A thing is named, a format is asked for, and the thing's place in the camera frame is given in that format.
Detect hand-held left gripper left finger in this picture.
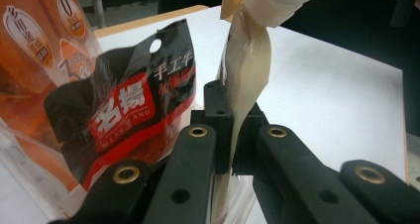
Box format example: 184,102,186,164
190,79,236,175

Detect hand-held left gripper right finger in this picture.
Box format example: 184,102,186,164
232,102,270,177

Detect beige spouted sauce pouch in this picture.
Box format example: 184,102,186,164
210,0,324,224

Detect small red black packet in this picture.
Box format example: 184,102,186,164
43,19,198,192

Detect large orange seasoning packet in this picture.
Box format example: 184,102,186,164
0,0,104,194

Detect translucent plastic divided container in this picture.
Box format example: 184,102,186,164
0,116,87,224

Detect white metal stand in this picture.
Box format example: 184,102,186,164
73,0,107,30

